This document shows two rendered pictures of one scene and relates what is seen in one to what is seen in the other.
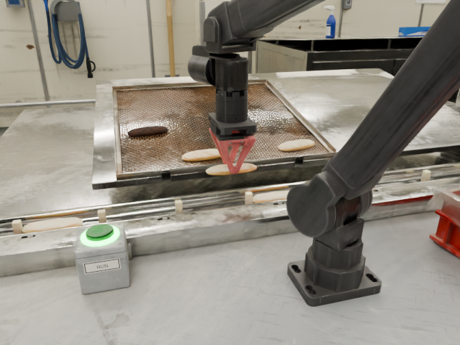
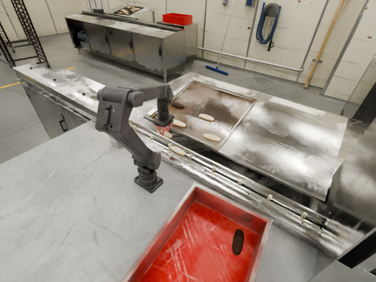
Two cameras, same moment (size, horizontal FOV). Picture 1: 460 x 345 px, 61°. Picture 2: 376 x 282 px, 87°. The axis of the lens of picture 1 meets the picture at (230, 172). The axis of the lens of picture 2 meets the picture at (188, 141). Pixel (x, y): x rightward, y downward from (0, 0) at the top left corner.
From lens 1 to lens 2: 0.86 m
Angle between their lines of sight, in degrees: 45
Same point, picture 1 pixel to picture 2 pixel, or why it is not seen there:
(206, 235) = not seen: hidden behind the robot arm
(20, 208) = (135, 113)
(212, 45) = not seen: hidden behind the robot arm
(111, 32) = (292, 26)
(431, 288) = (162, 204)
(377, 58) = not seen: outside the picture
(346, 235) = (140, 170)
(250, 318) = (121, 173)
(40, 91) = (244, 51)
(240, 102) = (160, 114)
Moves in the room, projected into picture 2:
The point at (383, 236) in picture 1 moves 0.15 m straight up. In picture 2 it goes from (186, 185) to (186, 163)
